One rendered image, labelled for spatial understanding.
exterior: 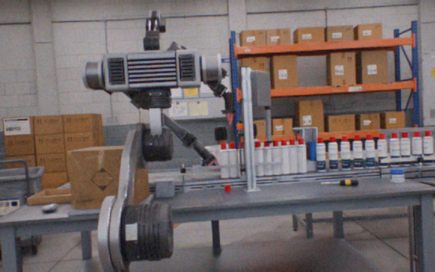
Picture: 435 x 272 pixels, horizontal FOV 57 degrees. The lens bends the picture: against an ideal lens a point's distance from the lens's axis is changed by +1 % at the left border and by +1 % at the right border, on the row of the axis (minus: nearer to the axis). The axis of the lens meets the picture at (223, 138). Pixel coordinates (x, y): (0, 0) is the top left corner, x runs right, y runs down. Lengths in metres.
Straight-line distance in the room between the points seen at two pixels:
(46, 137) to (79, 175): 3.71
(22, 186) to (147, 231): 3.08
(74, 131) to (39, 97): 1.81
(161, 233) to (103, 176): 0.73
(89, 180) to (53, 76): 5.34
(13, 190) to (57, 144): 1.50
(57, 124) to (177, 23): 2.66
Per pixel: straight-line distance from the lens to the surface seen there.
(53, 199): 2.31
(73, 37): 7.22
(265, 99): 2.22
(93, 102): 7.01
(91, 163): 1.92
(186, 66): 1.69
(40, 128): 5.65
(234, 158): 2.29
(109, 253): 1.27
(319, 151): 2.39
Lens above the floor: 1.23
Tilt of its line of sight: 3 degrees down
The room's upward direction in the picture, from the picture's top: 3 degrees counter-clockwise
